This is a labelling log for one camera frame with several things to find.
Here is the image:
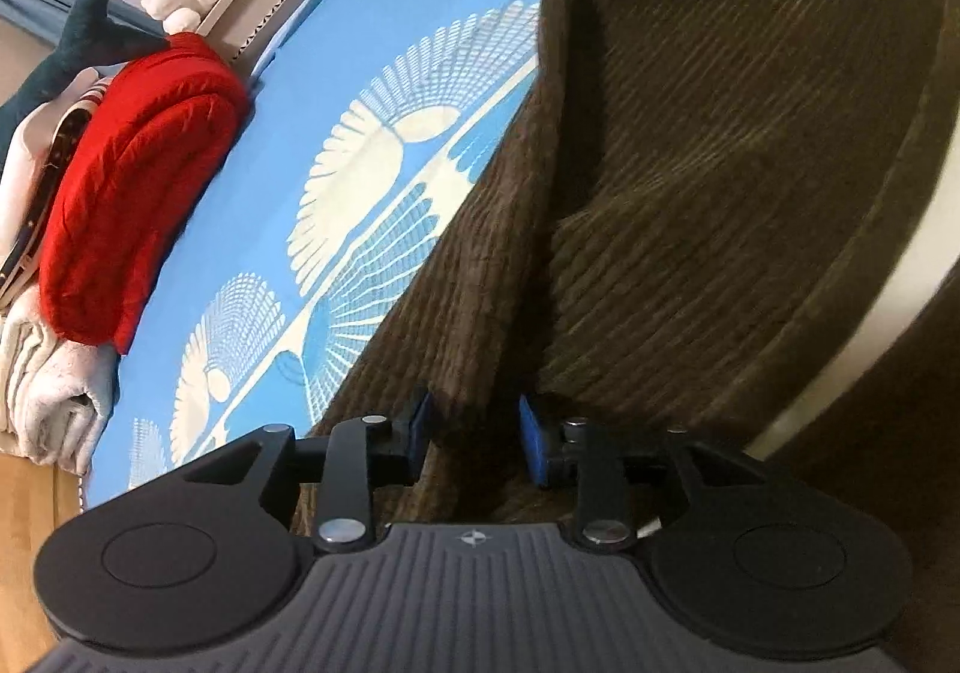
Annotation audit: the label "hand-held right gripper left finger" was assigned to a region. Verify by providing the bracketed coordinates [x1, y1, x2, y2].
[182, 386, 436, 555]

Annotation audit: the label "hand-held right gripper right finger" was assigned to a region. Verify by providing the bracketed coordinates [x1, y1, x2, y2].
[517, 395, 747, 555]

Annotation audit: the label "brown corduroy pants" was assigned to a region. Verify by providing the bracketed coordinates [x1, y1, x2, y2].
[289, 0, 960, 673]

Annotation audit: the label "white folded blanket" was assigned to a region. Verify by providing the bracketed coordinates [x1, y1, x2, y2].
[0, 110, 121, 475]

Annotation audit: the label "red folded blanket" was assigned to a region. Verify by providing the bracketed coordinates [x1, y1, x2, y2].
[37, 31, 252, 355]

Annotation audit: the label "blue white printed bedsheet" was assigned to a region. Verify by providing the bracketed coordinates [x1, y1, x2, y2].
[79, 0, 960, 516]

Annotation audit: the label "white brown striped garment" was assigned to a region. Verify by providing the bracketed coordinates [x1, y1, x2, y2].
[0, 83, 110, 299]

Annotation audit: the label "dark blue shark plush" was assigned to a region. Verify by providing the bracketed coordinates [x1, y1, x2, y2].
[0, 0, 177, 126]

